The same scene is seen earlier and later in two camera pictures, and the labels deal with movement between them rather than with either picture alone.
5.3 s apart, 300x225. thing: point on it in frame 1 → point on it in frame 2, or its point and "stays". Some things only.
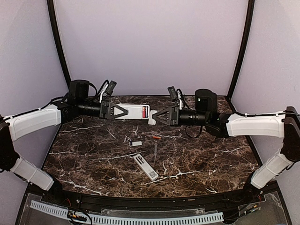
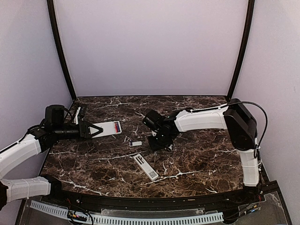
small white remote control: (135, 112) → (109, 128)
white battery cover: (135, 144) stays
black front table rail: (124, 202) stays
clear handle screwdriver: (155, 153) stays
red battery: (144, 112) → (116, 127)
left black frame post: (60, 48) stays
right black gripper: (173, 116) → (155, 146)
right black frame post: (250, 15) stays
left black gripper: (102, 114) → (83, 130)
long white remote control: (146, 167) stays
